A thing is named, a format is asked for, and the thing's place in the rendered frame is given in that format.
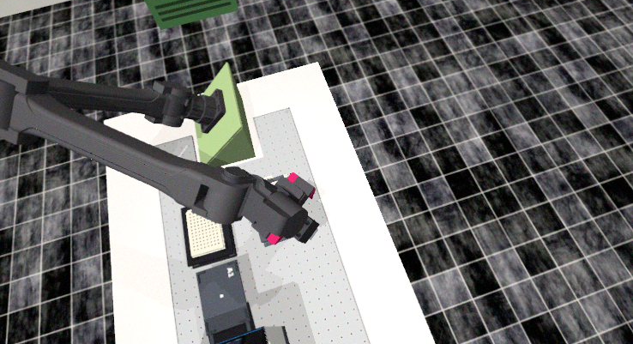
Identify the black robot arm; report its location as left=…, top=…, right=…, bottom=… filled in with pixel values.
left=0, top=60, right=320, bottom=244

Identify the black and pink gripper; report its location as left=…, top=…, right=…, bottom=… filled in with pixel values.
left=251, top=172, right=316, bottom=244

